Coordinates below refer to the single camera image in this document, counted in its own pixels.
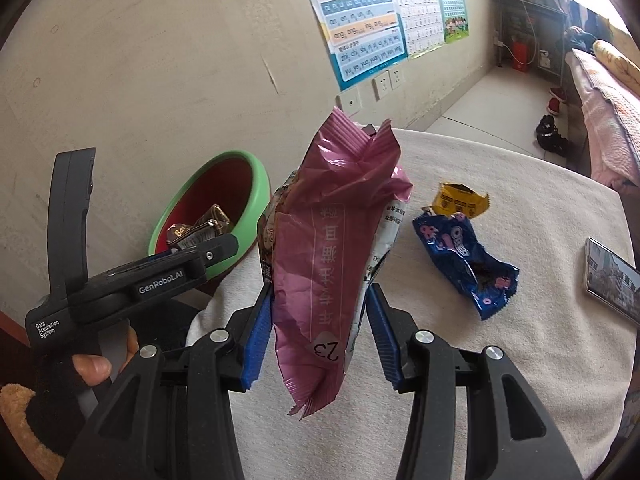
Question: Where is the white blank wall plate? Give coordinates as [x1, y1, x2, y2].
[335, 87, 362, 116]

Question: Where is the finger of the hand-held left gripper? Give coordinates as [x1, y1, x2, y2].
[170, 232, 239, 271]

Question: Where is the dark clothes pile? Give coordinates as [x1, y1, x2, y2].
[565, 25, 596, 52]

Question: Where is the yellow patterned quilt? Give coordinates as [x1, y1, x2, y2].
[592, 40, 640, 96]

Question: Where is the white grid wall poster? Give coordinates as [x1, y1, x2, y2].
[385, 0, 446, 58]

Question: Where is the green bordered wall poster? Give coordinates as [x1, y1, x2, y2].
[431, 0, 472, 43]

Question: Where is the metal shelf rack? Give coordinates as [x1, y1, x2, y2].
[490, 0, 568, 81]

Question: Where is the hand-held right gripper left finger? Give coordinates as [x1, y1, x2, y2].
[57, 282, 275, 480]

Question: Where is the gold foil wrapper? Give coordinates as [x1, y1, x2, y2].
[196, 204, 231, 235]

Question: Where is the pink snack bag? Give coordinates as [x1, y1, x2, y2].
[257, 107, 416, 421]

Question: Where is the brown snack wrapper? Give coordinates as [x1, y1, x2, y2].
[166, 223, 217, 252]

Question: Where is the blue cookie wrapper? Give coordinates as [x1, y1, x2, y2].
[412, 211, 521, 322]

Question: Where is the red trash bin green rim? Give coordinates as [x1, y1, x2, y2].
[148, 149, 272, 281]

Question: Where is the white table cloth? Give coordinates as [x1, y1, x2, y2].
[185, 127, 631, 480]

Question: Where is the bed with pink blanket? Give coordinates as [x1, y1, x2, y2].
[570, 47, 640, 186]

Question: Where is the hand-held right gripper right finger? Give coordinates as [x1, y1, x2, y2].
[365, 282, 583, 480]

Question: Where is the small yellow wrapper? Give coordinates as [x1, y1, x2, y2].
[432, 182, 490, 219]

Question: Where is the blue bordered wall poster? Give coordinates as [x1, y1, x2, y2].
[295, 0, 407, 92]

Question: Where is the smartphone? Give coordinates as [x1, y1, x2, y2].
[582, 236, 640, 326]

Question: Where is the person's left hand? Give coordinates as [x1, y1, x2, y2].
[25, 325, 141, 458]

